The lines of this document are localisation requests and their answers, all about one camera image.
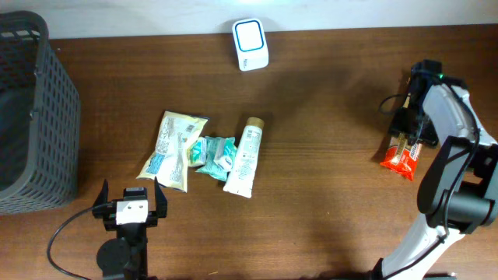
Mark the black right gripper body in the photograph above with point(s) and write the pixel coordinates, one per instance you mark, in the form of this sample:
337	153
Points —
410	122

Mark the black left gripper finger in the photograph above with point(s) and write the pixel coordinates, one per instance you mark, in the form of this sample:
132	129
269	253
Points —
160	199
102	197

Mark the orange spaghetti packet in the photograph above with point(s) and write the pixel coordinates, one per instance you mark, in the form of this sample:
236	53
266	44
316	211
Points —
401	157

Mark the cream snack bag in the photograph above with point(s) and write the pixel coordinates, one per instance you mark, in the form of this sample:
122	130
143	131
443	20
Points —
169	161

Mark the small teal white packet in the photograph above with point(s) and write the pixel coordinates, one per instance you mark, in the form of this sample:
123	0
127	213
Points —
197	153

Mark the teal tissue packet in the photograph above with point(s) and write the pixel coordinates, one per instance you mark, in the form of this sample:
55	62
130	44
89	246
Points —
210	167

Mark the small white teal box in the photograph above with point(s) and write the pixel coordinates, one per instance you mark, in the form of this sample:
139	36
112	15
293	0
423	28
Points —
225	154

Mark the white tube with brown cap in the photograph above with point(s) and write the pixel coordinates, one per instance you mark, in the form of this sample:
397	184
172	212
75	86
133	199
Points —
241	178

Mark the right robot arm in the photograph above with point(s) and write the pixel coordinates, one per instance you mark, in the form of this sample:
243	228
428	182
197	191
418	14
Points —
458	194

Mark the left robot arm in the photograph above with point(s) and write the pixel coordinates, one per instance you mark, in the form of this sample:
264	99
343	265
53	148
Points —
125	256

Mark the white barcode scanner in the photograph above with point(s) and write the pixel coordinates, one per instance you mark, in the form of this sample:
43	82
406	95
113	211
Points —
250	44

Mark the dark grey plastic basket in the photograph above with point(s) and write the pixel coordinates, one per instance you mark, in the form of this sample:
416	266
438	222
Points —
40	119

